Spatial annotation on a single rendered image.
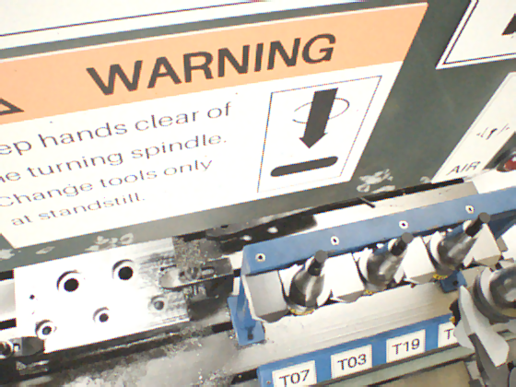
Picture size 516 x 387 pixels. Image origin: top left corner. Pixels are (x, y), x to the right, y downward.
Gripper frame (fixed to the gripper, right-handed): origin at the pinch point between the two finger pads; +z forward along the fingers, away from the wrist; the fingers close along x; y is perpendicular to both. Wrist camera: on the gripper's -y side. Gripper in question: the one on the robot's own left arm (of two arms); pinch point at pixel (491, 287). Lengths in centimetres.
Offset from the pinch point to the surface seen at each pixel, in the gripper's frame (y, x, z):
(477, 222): 2.5, 4.1, 8.8
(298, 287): 10.0, -19.1, 8.0
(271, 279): 13.0, -21.6, 10.8
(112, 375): 45, -48, 9
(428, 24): -40.4, -25.2, 2.0
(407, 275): 12.6, -2.8, 6.7
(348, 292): 12.8, -11.8, 6.5
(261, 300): 13.0, -23.7, 8.2
